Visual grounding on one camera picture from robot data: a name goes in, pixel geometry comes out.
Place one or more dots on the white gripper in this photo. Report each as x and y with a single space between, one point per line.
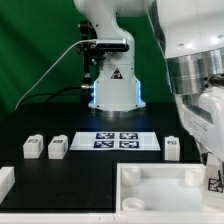
205 121

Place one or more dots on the white square tabletop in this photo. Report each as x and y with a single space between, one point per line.
163 188

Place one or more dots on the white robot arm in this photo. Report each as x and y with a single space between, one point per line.
133 40

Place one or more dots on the white fiducial tag sheet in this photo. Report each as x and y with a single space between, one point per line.
131 141

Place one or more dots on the white L-shaped obstacle fence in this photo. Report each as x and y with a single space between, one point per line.
214 217

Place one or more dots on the silver fixed camera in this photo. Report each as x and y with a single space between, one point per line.
112 45

